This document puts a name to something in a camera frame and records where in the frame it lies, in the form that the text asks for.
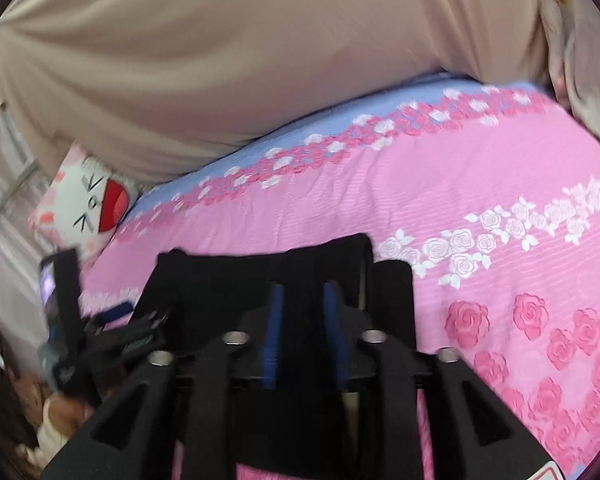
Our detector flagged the pink floral bedsheet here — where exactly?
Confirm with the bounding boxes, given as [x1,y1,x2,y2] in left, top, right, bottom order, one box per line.
[77,72,600,480]

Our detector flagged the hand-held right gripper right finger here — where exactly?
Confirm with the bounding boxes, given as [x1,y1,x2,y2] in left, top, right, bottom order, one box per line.
[322,280,556,480]

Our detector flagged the black pants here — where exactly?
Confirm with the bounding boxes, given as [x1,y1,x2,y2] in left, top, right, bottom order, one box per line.
[130,232,421,466]

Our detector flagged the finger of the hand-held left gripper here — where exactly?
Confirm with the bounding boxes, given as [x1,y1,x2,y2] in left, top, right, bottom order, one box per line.
[82,302,135,330]
[85,310,173,363]

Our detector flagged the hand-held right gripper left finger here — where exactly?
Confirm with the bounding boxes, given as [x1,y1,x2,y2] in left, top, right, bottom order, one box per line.
[40,282,287,480]

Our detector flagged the cartoon cat pillow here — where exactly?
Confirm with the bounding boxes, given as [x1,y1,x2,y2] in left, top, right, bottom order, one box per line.
[27,142,143,266]

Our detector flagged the pale pink satin quilt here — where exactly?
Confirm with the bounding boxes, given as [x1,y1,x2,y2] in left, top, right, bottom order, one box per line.
[0,170,56,341]

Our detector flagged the beige curtain cloth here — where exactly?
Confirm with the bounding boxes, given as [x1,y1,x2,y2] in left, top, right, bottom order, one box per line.
[0,0,551,186]

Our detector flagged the person's left hand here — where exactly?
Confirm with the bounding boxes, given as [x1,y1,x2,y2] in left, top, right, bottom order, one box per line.
[27,390,98,468]

